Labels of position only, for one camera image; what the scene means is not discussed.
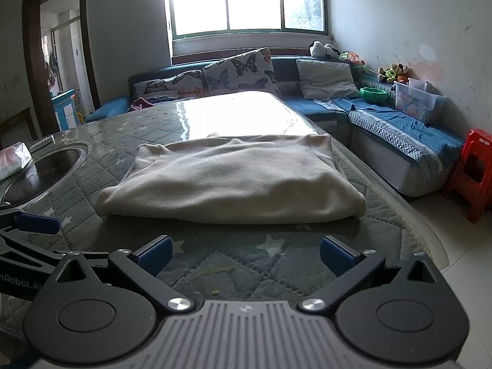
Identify round black induction cooktop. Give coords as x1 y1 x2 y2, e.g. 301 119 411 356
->
0 142 90 205

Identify green bowl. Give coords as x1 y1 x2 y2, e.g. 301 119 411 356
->
360 87 389 103

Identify clear plastic storage box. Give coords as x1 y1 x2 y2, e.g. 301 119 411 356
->
392 78 446 124

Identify flat butterfly print cushion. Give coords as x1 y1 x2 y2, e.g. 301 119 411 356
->
133 70 204 102

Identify red plastic stool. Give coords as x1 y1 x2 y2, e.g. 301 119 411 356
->
442 129 492 224

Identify soft tissue pack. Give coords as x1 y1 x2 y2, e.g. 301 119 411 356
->
0 142 32 181

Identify small blue cabinet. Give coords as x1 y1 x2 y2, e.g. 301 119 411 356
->
52 89 81 131

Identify blue corner sofa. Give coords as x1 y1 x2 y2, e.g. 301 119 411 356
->
86 56 467 200

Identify panda plush toy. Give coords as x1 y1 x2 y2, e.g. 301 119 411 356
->
309 41 341 60

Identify blue sofa throw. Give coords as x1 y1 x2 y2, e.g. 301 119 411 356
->
313 96 466 182

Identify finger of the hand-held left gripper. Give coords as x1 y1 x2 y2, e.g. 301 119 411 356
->
0 232 110 273
0 208 61 236

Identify hanging clothes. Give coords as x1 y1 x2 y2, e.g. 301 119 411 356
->
43 51 60 91

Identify cream sweater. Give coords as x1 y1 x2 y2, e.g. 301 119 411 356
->
95 134 367 225

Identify dark wooden chair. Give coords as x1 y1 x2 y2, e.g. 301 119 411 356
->
0 107 39 150

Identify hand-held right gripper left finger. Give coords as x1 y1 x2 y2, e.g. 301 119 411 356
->
48 234 195 312

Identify window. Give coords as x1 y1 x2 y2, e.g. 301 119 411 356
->
165 0 327 41

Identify green and brown plush toys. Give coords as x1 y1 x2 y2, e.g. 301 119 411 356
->
377 63 409 84

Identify large butterfly print cushion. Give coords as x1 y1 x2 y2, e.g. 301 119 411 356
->
202 47 277 95

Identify pink and orange plush toy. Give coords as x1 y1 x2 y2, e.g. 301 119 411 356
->
340 51 366 67

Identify grey cushion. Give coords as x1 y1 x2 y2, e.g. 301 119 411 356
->
296 59 360 101

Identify dark wooden door frame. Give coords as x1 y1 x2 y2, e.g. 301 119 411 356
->
22 0 101 139

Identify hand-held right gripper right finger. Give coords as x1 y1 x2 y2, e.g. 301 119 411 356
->
299 236 446 312

